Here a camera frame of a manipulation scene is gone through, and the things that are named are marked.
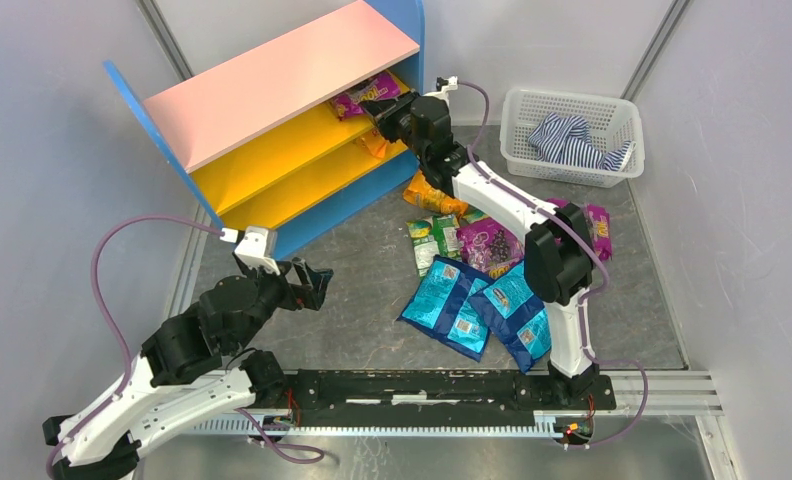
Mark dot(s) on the orange candy bag on shelf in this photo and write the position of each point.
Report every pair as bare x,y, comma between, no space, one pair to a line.
375,144

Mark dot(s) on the green candy bag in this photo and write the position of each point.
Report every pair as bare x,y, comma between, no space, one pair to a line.
472,216
433,236

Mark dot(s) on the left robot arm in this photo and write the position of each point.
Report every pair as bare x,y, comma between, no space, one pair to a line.
197,365

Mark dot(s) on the blue pink yellow shelf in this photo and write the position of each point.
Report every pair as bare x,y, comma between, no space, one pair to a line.
255,140

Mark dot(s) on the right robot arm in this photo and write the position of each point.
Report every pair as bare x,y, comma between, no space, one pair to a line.
559,260

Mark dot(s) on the white plastic basket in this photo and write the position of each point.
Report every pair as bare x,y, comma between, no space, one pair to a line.
611,122

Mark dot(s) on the blue white striped cloth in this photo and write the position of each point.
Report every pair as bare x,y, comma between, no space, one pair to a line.
567,141

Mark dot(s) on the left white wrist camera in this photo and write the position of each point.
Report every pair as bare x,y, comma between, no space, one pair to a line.
256,249

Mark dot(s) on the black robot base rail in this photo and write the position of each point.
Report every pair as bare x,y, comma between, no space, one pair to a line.
427,398

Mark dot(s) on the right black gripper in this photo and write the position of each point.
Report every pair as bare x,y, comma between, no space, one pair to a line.
383,113

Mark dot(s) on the purple candy bag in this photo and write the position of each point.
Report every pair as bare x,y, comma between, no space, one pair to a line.
489,247
598,221
381,86

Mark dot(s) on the orange candy bag on floor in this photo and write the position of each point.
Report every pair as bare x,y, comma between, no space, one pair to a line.
421,194

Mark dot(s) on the blue candy bag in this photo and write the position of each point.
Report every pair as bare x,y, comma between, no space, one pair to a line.
441,310
515,316

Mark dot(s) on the green candy bag right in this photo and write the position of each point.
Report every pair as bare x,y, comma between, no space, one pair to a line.
472,216

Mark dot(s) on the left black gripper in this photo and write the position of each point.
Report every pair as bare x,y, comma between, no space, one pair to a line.
301,288

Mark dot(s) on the green candy bag left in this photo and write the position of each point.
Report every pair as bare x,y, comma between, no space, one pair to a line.
433,236

